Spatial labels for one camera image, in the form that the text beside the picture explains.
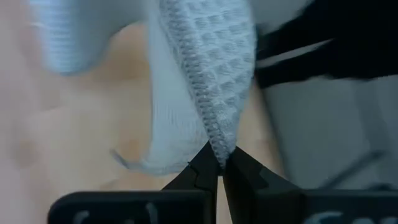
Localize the black aluminium table frame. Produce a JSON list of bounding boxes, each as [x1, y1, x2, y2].
[[254, 0, 398, 90]]

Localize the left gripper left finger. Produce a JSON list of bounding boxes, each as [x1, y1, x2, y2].
[[47, 141, 222, 224]]

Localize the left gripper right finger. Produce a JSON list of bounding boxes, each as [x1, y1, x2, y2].
[[222, 146, 398, 224]]

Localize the grey microfiber towel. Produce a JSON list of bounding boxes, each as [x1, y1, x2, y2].
[[29, 0, 257, 176]]

